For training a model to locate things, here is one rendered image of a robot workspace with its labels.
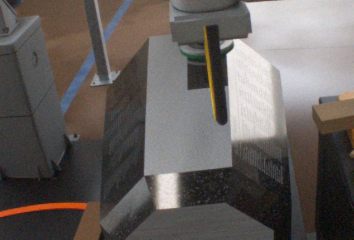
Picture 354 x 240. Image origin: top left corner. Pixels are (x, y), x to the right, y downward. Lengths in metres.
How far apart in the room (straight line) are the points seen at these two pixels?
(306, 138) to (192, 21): 1.82
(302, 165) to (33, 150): 1.46
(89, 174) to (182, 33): 1.74
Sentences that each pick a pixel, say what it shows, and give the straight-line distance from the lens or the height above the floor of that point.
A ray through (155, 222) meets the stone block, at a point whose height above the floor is 0.71.
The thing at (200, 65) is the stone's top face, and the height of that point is 0.82.
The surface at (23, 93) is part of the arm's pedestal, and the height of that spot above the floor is 0.56.
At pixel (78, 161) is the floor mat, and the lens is 3.06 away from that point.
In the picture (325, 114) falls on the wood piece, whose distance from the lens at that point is 1.62.
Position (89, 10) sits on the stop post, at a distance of 3.71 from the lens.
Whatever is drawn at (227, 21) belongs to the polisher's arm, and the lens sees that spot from 1.29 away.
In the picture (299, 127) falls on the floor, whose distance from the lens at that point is 3.09.
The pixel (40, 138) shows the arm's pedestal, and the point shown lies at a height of 0.27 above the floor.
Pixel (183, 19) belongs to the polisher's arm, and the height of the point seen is 1.23.
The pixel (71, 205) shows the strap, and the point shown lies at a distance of 2.73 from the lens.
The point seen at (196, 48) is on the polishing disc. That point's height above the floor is 0.85.
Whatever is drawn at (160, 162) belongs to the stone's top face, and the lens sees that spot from 1.50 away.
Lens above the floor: 1.67
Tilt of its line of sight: 30 degrees down
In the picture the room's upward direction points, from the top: 9 degrees counter-clockwise
